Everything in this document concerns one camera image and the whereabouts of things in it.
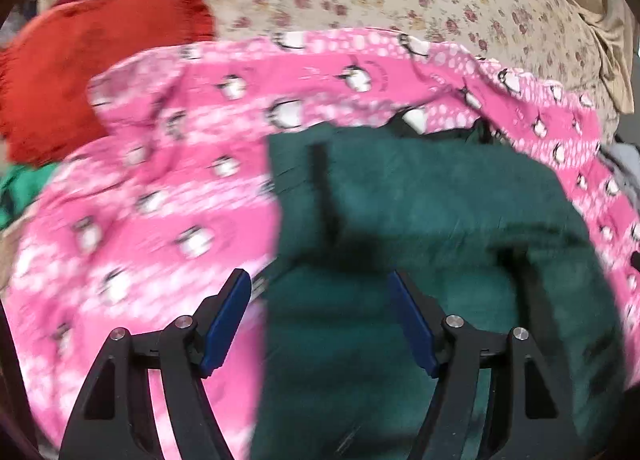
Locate pink penguin blanket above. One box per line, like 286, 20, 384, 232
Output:
3, 28, 639, 459

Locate bright green garment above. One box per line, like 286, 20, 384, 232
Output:
0, 163, 60, 229

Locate dark green puffer jacket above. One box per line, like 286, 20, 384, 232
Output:
250, 121, 625, 459

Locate red ruffled pillow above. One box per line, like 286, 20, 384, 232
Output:
1, 0, 215, 166

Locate beige curtain cloth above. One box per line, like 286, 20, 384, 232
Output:
566, 0, 637, 114

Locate grey fleece garment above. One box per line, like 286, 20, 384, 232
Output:
599, 141, 640, 211

